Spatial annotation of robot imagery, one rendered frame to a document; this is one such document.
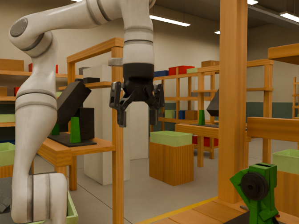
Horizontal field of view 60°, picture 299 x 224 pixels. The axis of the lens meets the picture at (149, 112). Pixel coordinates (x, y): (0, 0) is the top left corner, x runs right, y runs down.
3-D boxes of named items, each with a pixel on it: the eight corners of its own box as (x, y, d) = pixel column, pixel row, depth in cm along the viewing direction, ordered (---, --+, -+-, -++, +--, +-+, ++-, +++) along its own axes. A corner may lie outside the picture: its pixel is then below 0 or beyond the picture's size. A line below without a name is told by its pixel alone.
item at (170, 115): (210, 159, 587) (212, 58, 576) (147, 144, 788) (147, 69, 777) (226, 156, 618) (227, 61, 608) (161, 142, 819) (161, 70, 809)
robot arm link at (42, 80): (36, 44, 79) (36, 119, 68) (10, 24, 70) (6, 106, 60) (61, 32, 76) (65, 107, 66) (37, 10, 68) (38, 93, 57)
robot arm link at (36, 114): (14, 111, 65) (55, 111, 69) (10, 227, 53) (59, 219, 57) (13, 92, 57) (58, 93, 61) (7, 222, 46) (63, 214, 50)
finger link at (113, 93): (115, 82, 60) (115, 107, 60) (108, 81, 59) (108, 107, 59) (121, 81, 58) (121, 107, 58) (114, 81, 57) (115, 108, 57)
